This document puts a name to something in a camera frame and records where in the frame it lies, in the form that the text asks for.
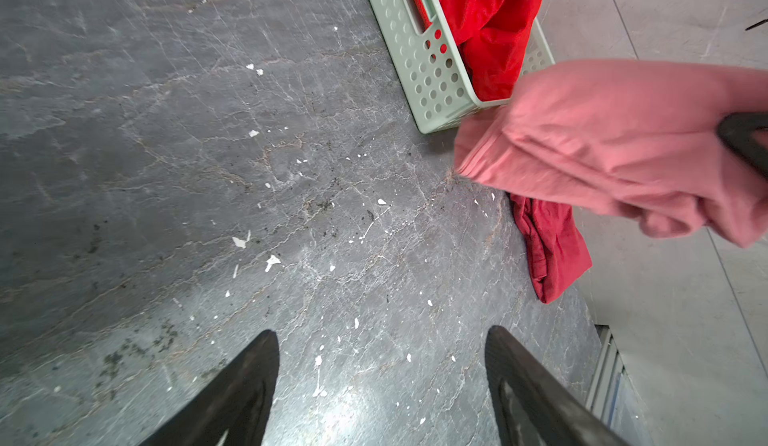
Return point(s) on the pink t shirt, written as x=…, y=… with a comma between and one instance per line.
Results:
x=625, y=138

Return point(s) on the bright red t shirt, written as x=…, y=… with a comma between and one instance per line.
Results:
x=492, y=36

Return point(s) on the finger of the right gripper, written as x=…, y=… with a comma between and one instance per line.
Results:
x=739, y=133

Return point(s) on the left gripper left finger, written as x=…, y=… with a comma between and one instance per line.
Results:
x=234, y=408

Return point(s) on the dark red folded t shirt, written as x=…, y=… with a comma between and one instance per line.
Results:
x=557, y=253

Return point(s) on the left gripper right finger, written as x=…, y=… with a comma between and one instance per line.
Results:
x=530, y=405

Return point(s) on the light green plastic basket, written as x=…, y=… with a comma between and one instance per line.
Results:
x=429, y=64

